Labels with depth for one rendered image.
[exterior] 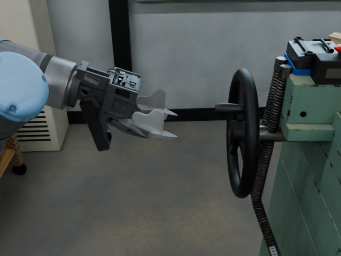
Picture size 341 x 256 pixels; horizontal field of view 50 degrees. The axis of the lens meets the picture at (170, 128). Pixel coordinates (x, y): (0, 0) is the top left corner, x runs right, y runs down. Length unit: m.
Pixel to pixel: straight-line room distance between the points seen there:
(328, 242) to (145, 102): 0.48
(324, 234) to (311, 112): 0.27
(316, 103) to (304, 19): 1.50
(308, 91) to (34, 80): 0.50
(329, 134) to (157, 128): 0.35
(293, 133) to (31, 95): 0.51
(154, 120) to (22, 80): 0.26
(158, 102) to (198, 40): 1.43
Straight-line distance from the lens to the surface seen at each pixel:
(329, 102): 0.79
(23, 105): 0.49
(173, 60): 2.18
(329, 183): 0.84
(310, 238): 0.96
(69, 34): 2.17
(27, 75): 0.51
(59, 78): 0.67
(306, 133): 0.79
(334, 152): 0.82
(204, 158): 2.07
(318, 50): 0.82
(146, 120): 0.67
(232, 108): 0.73
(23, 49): 0.70
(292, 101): 0.77
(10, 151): 1.98
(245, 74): 0.78
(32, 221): 1.84
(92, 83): 0.67
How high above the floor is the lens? 1.28
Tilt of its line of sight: 34 degrees down
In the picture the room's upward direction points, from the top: straight up
